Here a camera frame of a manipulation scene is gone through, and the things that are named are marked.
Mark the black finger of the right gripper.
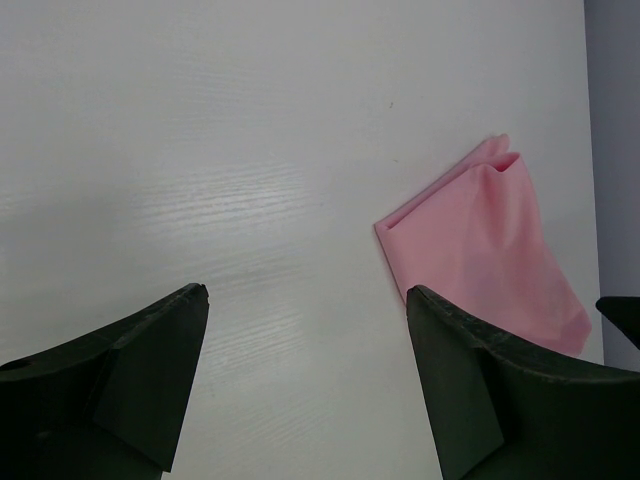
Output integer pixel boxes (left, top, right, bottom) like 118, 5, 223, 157
596, 296, 640, 348

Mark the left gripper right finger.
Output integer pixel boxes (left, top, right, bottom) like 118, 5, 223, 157
407, 286, 639, 479

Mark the pink t shirt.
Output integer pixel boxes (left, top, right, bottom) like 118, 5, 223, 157
374, 134, 591, 356

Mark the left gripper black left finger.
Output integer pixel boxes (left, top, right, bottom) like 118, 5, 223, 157
1, 283, 209, 479

